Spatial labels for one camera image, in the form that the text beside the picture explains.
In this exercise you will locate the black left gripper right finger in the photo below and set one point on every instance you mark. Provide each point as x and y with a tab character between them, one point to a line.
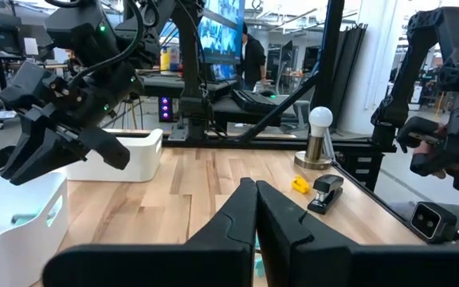
313	263

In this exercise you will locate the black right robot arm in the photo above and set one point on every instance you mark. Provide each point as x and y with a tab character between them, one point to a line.
94	32

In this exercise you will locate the black drawer cabinet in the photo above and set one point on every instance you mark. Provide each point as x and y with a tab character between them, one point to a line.
365	171

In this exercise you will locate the yellow staple remover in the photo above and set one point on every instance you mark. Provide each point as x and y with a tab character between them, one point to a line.
300	185

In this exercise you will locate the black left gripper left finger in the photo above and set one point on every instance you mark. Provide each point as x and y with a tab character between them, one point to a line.
213	263

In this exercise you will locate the person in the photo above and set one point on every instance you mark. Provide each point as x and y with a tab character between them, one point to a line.
253	56

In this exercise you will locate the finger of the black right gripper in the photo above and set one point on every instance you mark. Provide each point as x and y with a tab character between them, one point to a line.
38	155
108	147

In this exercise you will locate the grey desk top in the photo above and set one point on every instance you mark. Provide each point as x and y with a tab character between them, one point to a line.
162	85

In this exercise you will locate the black keyboard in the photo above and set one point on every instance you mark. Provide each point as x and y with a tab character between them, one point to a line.
253	101

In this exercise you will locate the teal staple remover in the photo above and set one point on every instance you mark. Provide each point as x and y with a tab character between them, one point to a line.
260	265

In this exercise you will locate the computer tower with purple lights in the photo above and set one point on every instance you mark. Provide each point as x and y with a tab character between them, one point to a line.
165	108

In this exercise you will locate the laptop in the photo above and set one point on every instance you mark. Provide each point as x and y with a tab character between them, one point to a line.
223	71

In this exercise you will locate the black stapler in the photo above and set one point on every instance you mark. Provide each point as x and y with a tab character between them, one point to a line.
327	185

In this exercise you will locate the black panel stack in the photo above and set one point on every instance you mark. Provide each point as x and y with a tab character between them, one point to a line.
353	79

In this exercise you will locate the black table-level camera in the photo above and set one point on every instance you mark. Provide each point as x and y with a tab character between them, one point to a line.
432	221

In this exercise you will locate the black desk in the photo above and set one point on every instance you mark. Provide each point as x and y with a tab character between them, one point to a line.
233	111

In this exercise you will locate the brass lamp with white bulb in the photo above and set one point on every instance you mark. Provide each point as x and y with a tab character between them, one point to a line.
320	119

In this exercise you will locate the large display screen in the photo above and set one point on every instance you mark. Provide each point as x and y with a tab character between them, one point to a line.
221	32

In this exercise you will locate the green staple remover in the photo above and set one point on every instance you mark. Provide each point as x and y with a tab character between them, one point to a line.
24	218

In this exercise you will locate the person's hand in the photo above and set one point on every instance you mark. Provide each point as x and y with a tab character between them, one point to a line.
424	150

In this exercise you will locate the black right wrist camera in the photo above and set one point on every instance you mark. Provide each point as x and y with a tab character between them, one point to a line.
26	87

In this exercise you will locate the black computer mouse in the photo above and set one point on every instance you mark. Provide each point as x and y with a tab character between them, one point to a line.
268	93

